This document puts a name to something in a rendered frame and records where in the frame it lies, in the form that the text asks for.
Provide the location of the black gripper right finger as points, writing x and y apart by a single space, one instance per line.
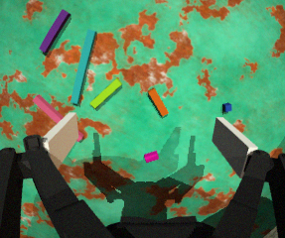
251 166

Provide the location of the orange rectangular block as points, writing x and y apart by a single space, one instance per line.
157 100

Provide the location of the purple rod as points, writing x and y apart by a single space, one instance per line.
54 31

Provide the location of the magenta rod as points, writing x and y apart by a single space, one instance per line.
151 156

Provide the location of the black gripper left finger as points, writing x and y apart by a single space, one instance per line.
72 218

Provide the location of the lime green rod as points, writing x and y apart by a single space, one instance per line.
106 92

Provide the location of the pink rod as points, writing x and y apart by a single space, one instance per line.
51 111

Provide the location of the turquoise rod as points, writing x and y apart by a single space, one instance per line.
82 66

